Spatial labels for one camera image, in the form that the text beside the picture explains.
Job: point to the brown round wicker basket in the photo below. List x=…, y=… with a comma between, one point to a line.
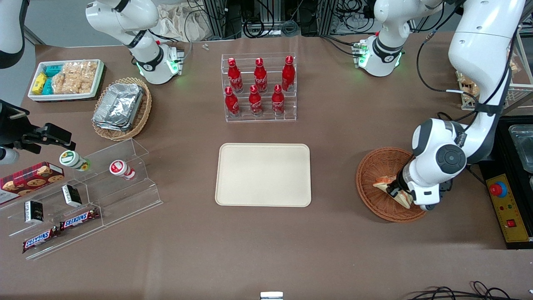
x=372, y=200

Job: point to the stacked aluminium foil containers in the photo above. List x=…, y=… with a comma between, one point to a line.
x=118, y=106

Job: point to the small black carton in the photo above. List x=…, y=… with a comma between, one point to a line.
x=34, y=211
x=71, y=196

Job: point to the beige plastic tray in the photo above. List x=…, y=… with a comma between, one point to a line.
x=262, y=175

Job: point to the red cookie box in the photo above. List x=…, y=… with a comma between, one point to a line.
x=29, y=181

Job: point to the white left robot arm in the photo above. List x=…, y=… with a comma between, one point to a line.
x=479, y=54

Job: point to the red capped yogurt bottle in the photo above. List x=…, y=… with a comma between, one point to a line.
x=120, y=168

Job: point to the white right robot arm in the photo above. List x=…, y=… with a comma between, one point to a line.
x=145, y=54

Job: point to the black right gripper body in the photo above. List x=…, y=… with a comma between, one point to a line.
x=10, y=125

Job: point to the beige cloth bag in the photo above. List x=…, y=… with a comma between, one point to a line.
x=183, y=25

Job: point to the bagged bread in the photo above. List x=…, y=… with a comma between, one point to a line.
x=468, y=85

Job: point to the teal snack packet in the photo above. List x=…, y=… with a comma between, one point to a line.
x=53, y=70
x=48, y=86

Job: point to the snickers chocolate bar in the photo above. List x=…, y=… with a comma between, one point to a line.
x=79, y=218
x=39, y=240

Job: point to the yellow emergency stop box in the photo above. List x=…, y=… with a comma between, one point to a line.
x=510, y=212

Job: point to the red cola bottle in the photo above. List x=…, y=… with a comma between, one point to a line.
x=260, y=79
x=255, y=102
x=278, y=102
x=235, y=79
x=232, y=104
x=288, y=77

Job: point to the yellow snack packet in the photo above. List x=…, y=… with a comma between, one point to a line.
x=39, y=83

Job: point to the light oval wicker basket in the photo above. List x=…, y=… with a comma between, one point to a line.
x=143, y=112

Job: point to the white rectangular snack tray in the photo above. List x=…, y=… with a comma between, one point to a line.
x=99, y=79

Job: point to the clear bag rice crackers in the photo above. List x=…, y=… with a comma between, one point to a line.
x=64, y=81
x=88, y=77

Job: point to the black equipment platform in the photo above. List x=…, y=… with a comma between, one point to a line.
x=499, y=166

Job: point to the triangular sandwich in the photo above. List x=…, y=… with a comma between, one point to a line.
x=382, y=183

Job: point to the clear acrylic bottle rack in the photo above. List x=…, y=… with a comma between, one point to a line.
x=245, y=118

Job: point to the clear acrylic stepped display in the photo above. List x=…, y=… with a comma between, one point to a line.
x=125, y=196

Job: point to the clear plastic container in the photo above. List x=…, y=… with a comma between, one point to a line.
x=522, y=146

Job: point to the green capped yogurt bottle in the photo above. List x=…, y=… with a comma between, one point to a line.
x=73, y=160

